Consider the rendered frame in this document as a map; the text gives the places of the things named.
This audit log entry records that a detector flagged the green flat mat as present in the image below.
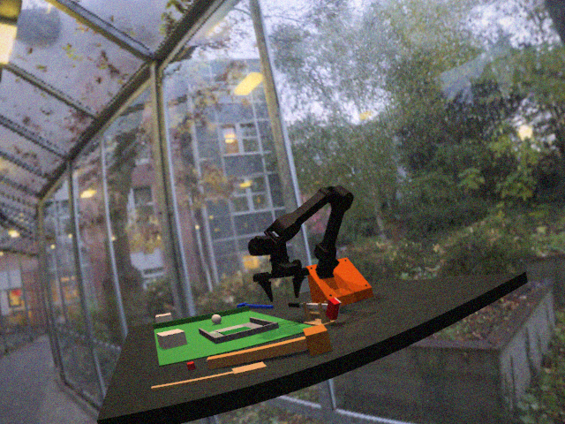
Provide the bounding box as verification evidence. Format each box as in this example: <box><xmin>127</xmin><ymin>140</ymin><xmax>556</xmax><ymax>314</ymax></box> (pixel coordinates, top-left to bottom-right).
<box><xmin>154</xmin><ymin>311</ymin><xmax>312</xmax><ymax>367</ymax></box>

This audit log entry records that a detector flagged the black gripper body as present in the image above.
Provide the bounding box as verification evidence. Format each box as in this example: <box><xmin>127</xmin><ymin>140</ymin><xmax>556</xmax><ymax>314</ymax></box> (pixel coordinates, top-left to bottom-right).
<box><xmin>253</xmin><ymin>254</ymin><xmax>310</xmax><ymax>283</ymax></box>

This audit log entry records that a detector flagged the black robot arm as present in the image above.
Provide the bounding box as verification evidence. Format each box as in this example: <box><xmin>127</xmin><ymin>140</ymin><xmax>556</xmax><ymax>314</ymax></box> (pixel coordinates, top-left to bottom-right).
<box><xmin>248</xmin><ymin>185</ymin><xmax>354</xmax><ymax>278</ymax></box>

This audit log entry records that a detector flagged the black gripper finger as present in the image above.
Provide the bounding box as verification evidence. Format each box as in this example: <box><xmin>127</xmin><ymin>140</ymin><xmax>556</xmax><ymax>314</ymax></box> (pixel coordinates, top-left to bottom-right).
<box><xmin>292</xmin><ymin>276</ymin><xmax>307</xmax><ymax>298</ymax></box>
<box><xmin>258</xmin><ymin>282</ymin><xmax>273</xmax><ymax>302</ymax></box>

